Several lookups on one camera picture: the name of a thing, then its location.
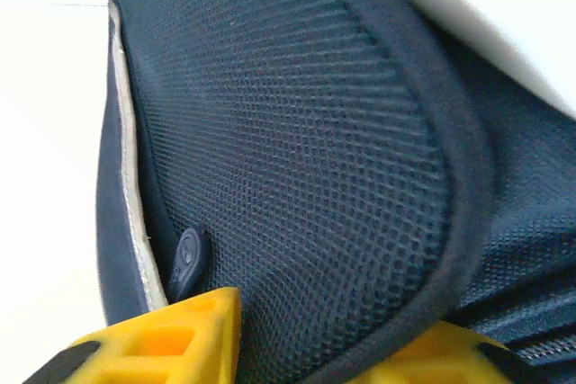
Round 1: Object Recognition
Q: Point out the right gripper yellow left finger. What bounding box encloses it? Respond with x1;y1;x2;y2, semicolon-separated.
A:
22;287;242;384

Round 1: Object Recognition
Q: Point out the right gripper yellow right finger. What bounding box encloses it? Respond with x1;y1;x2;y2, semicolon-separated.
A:
346;323;536;384

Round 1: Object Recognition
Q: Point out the navy blue backpack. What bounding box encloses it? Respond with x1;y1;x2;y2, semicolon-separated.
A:
96;0;576;384

